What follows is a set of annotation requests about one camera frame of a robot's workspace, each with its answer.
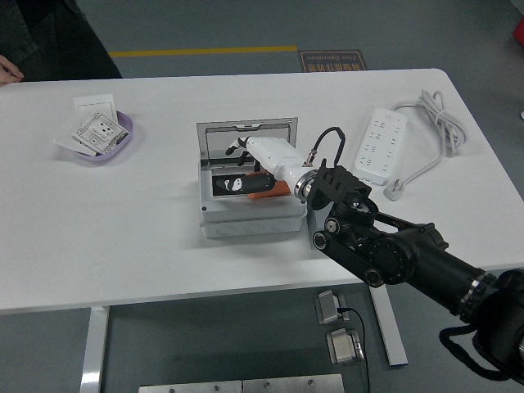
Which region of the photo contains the person's hand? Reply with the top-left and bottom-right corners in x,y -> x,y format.
0,55 -> 25,86

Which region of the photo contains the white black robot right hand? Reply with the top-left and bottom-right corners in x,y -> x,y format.
213,136 -> 308,194

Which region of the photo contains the orange cylinder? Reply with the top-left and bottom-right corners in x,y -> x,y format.
245,171 -> 291,201

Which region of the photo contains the transparent hinged box lid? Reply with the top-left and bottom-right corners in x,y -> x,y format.
195,116 -> 300,167

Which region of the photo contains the person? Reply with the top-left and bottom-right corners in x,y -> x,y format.
0,0 -> 124,82

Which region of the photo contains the white plate under socket panel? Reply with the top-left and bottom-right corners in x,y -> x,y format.
52,122 -> 99,156

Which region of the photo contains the white printed socket panel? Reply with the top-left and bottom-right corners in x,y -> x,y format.
72,112 -> 128,155

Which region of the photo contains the white power strip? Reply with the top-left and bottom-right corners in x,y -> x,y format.
352,106 -> 409,185

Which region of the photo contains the brown floor sign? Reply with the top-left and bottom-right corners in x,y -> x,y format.
298,49 -> 368,74

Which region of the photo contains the yellow floor tape line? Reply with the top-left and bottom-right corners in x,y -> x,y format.
108,45 -> 299,58

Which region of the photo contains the purple plastic tray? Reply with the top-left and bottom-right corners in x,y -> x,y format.
61,110 -> 135,165

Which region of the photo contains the metal foot pedal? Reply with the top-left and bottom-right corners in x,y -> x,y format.
326,327 -> 365,364
314,289 -> 351,326

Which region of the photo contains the white table leg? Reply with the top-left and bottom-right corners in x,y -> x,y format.
368,282 -> 409,367
79,305 -> 111,393

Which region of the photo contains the grey electrical enclosure box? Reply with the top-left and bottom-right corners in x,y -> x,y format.
197,159 -> 308,240

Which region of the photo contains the blank white switch plate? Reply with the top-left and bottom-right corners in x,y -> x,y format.
73,94 -> 118,124

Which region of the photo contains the white power cord with plug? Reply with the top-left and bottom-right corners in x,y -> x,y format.
383,90 -> 470,202

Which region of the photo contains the black pedal cable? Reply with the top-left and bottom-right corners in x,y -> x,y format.
337,306 -> 370,393

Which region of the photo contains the grey metal base plate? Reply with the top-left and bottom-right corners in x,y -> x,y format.
138,379 -> 243,393
242,373 -> 345,393

